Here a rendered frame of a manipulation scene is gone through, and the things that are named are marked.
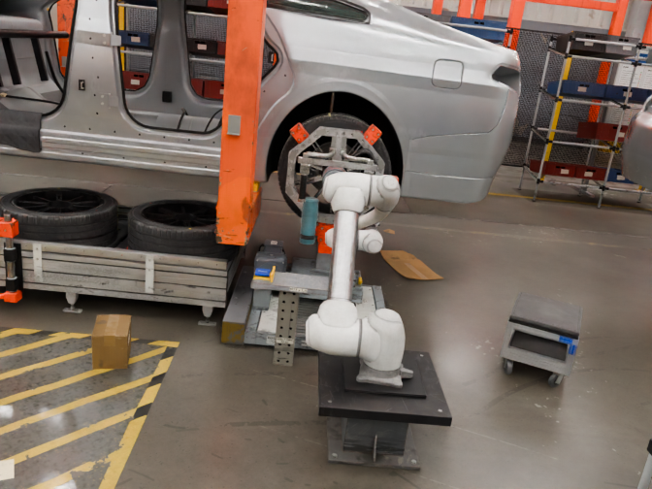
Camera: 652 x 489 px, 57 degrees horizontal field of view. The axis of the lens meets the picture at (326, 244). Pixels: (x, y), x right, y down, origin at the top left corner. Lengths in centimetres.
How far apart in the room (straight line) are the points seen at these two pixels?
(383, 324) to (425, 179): 145
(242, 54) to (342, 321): 136
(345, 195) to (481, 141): 135
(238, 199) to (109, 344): 93
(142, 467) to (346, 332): 92
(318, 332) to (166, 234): 135
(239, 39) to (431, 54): 112
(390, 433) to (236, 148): 152
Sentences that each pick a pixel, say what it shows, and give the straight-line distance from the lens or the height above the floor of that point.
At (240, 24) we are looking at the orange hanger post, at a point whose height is 160.
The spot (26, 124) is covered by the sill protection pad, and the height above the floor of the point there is 93.
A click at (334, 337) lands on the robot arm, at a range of 236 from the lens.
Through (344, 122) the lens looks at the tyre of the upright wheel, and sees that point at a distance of 344.
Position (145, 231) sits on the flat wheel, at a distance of 350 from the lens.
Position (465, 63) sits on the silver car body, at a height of 154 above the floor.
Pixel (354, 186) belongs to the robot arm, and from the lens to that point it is 249.
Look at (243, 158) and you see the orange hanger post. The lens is 304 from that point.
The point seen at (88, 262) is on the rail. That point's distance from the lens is 349.
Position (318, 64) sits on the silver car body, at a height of 144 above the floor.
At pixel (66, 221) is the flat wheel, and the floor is 48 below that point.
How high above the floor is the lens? 157
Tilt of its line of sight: 19 degrees down
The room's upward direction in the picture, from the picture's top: 6 degrees clockwise
